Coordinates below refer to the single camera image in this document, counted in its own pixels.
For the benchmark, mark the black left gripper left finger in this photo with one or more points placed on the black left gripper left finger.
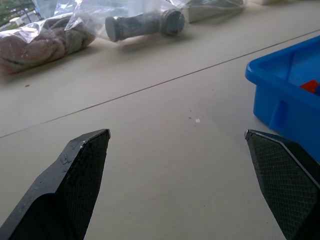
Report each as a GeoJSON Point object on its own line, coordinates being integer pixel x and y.
{"type": "Point", "coordinates": [62, 190]}

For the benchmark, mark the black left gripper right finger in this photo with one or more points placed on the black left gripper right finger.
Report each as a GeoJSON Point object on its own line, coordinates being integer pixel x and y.
{"type": "Point", "coordinates": [282, 180]}

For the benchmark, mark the blue plastic bin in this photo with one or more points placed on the blue plastic bin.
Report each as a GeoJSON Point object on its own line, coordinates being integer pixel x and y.
{"type": "Point", "coordinates": [287, 95]}

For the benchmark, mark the blue block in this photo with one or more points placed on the blue block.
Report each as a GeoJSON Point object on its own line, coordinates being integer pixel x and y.
{"type": "Point", "coordinates": [318, 90]}

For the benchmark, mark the orange item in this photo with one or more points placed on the orange item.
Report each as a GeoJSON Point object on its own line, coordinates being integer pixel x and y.
{"type": "Point", "coordinates": [310, 86]}

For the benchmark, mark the bagged pink grey cloth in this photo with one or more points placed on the bagged pink grey cloth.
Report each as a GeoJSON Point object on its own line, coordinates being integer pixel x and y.
{"type": "Point", "coordinates": [37, 45]}

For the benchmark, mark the bagged grey cylindrical roller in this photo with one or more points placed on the bagged grey cylindrical roller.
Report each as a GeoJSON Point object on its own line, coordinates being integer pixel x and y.
{"type": "Point", "coordinates": [142, 25]}

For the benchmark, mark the bagged grey wedge object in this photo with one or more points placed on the bagged grey wedge object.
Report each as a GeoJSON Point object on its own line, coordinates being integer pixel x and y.
{"type": "Point", "coordinates": [212, 10]}

